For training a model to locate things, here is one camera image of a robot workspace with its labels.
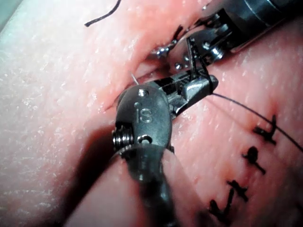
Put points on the right arm needle driver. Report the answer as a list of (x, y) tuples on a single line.
[(146, 113)]

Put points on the right arm needle driver jaw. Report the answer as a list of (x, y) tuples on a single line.
[(193, 76), (201, 88)]

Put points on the left arm needle driver jaw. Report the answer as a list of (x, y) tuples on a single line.
[(193, 56)]

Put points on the left arm needle driver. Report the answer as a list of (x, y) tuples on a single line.
[(213, 40)]

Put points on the black thread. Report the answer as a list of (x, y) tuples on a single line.
[(94, 20)]

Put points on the dark left arm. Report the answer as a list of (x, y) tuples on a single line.
[(272, 14)]

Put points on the dark right arm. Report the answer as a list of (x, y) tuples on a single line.
[(151, 189)]

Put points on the black stitching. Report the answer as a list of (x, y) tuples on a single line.
[(178, 33), (266, 133)]

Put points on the curved steel needle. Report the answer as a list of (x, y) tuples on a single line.
[(134, 79)]

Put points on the tissue pad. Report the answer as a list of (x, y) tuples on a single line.
[(52, 99)]

